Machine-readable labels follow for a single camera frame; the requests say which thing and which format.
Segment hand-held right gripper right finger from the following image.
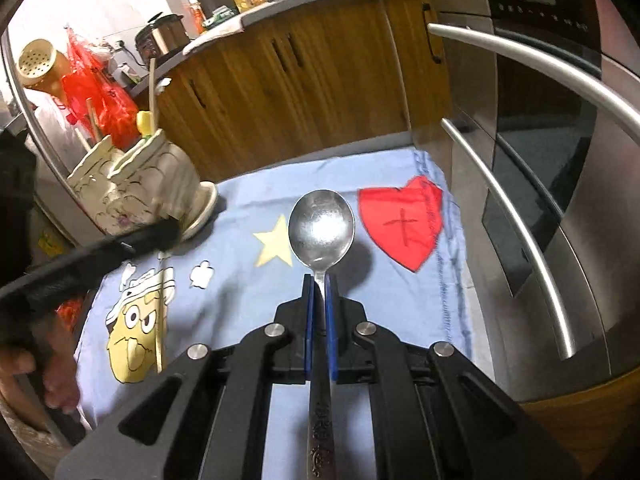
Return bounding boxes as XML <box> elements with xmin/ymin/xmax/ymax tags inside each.
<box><xmin>324</xmin><ymin>280</ymin><xmax>583</xmax><ymax>480</ymax></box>

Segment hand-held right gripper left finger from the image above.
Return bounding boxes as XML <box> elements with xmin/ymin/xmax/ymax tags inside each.
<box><xmin>54</xmin><ymin>274</ymin><xmax>316</xmax><ymax>480</ymax></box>

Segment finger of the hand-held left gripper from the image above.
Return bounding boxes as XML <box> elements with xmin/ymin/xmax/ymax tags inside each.
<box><xmin>75</xmin><ymin>217</ymin><xmax>182</xmax><ymax>281</ymax></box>

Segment floral ceramic utensil holder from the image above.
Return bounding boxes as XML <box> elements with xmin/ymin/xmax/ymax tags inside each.
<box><xmin>66</xmin><ymin>127</ymin><xmax>218</xmax><ymax>241</ymax></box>

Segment gold fork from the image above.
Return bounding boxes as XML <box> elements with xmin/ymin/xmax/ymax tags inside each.
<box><xmin>156</xmin><ymin>267</ymin><xmax>169</xmax><ymax>373</ymax></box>

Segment silver spoon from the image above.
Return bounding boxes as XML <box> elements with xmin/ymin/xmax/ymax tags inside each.
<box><xmin>288</xmin><ymin>189</ymin><xmax>356</xmax><ymax>480</ymax></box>

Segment person's left hand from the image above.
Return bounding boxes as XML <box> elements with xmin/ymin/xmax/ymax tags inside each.
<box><xmin>0</xmin><ymin>325</ymin><xmax>82</xmax><ymax>413</ymax></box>

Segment blue cartoon printed cloth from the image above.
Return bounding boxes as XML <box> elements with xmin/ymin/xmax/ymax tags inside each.
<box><xmin>75</xmin><ymin>146</ymin><xmax>476</xmax><ymax>480</ymax></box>

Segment red plastic bags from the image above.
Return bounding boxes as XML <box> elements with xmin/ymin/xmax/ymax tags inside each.
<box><xmin>62</xmin><ymin>27</ymin><xmax>141</xmax><ymax>148</ymax></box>

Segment gold perforated ladle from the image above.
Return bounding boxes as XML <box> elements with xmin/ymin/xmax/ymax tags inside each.
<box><xmin>17</xmin><ymin>39</ymin><xmax>68</xmax><ymax>101</ymax></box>

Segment rice cooker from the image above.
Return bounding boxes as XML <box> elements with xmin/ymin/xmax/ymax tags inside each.
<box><xmin>135</xmin><ymin>12</ymin><xmax>190</xmax><ymax>61</ymax></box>

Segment wooden kitchen cabinets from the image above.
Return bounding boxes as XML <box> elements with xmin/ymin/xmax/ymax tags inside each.
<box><xmin>125</xmin><ymin>0</ymin><xmax>451</xmax><ymax>186</ymax></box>

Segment grey kitchen countertop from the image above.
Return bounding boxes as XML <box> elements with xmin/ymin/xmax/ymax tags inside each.
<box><xmin>125</xmin><ymin>0</ymin><xmax>436</xmax><ymax>96</ymax></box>

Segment stainless steel oven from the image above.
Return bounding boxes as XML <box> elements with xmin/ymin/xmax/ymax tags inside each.
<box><xmin>427</xmin><ymin>0</ymin><xmax>640</xmax><ymax>401</ymax></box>

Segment lower oven drawer handle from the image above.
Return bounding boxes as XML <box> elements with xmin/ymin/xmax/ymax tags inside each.
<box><xmin>440</xmin><ymin>117</ymin><xmax>577</xmax><ymax>361</ymax></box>

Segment long oven door handle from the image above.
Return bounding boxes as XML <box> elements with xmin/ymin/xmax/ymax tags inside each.
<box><xmin>429</xmin><ymin>22</ymin><xmax>640</xmax><ymax>133</ymax></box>

